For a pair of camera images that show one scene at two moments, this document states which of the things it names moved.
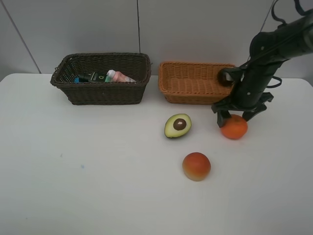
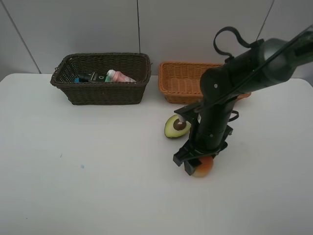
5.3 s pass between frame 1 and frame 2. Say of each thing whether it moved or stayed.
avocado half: stayed
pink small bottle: stayed
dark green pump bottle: stayed
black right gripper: moved
